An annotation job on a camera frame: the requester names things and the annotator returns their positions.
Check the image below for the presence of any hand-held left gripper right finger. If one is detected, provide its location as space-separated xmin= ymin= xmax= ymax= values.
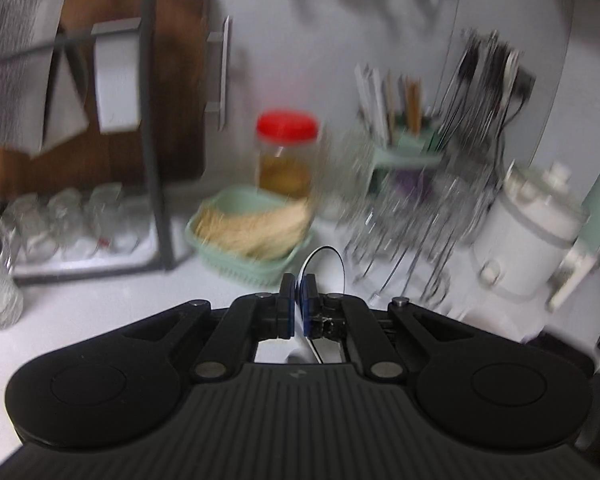
xmin=304 ymin=275 xmax=473 ymax=381

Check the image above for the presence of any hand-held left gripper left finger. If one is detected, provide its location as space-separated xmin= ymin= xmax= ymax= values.
xmin=130 ymin=273 xmax=296 ymax=382

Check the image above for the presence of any white black-rimmed ceramic spoon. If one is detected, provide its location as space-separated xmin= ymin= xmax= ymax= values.
xmin=285 ymin=246 xmax=350 ymax=365

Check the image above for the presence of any green plastic basket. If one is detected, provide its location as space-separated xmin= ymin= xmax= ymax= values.
xmin=186 ymin=186 xmax=315 ymax=281

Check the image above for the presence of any bundle of bamboo sticks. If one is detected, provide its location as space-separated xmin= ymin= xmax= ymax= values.
xmin=195 ymin=199 xmax=311 ymax=261

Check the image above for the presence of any red-lidded plastic jar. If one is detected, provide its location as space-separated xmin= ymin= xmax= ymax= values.
xmin=254 ymin=110 xmax=321 ymax=201

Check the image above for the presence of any clear patterned tumbler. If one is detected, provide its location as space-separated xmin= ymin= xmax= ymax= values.
xmin=320 ymin=127 xmax=378 ymax=221

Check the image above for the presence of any glass cup with purple lid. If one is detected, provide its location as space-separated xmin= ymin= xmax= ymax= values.
xmin=392 ymin=167 xmax=433 ymax=206

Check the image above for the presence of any white drip tray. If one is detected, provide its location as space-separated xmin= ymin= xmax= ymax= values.
xmin=7 ymin=240 xmax=163 ymax=283

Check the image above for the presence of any green utensil holder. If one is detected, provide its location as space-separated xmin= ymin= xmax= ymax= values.
xmin=370 ymin=115 xmax=446 ymax=196

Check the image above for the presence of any black metal dish rack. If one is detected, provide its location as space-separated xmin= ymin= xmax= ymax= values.
xmin=0 ymin=0 xmax=177 ymax=288

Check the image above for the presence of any textured glass pitcher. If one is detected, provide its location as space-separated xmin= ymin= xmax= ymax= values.
xmin=442 ymin=150 xmax=503 ymax=243

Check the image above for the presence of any bunch of mixed chopsticks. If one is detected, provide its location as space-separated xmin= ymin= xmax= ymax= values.
xmin=354 ymin=62 xmax=426 ymax=136

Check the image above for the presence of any white electric cooker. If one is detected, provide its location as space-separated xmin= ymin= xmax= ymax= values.
xmin=472 ymin=161 xmax=600 ymax=311

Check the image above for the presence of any wooden cutting board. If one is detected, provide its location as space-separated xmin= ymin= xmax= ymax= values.
xmin=0 ymin=0 xmax=212 ymax=202

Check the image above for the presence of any white hanging holder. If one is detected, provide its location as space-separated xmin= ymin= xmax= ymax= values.
xmin=91 ymin=17 xmax=143 ymax=134

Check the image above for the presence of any white cloth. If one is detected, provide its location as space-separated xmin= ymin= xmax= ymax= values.
xmin=30 ymin=52 xmax=90 ymax=161

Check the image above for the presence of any grey patterned cloth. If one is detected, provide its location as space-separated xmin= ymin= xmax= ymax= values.
xmin=0 ymin=0 xmax=88 ymax=161

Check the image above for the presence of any wire glass rack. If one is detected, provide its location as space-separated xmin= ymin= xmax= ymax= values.
xmin=344 ymin=160 xmax=463 ymax=307

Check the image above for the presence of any metal bar handle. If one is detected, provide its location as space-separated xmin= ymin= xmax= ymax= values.
xmin=206 ymin=16 xmax=232 ymax=130

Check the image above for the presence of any black-handled metal utensil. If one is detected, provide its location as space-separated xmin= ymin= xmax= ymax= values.
xmin=467 ymin=32 xmax=503 ymax=146

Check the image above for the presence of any dark wall socket panel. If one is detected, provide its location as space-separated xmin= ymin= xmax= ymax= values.
xmin=512 ymin=67 xmax=537 ymax=101

